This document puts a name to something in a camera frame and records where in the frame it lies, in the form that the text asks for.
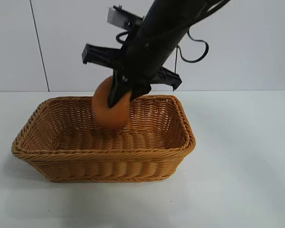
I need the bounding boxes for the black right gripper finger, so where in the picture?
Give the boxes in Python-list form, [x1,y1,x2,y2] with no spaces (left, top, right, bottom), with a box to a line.
[107,70,132,109]
[129,85,152,102]

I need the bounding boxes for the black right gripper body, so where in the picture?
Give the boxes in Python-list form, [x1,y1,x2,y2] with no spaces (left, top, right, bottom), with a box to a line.
[81,17,182,93]

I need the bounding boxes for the orange fruit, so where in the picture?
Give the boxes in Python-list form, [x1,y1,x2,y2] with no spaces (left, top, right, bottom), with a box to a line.
[91,76,132,130]

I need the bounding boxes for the woven wicker basket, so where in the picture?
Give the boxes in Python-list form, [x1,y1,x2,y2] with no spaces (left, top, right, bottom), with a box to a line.
[11,95,197,183]

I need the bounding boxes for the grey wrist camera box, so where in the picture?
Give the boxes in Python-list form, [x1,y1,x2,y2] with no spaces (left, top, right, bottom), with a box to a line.
[107,5,144,30]

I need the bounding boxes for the black looping gripper cable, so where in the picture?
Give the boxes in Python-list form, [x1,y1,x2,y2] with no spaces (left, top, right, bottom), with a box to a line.
[179,28,210,64]

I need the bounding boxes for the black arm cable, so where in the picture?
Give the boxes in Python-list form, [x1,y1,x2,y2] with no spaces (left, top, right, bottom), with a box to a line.
[187,0,231,25]

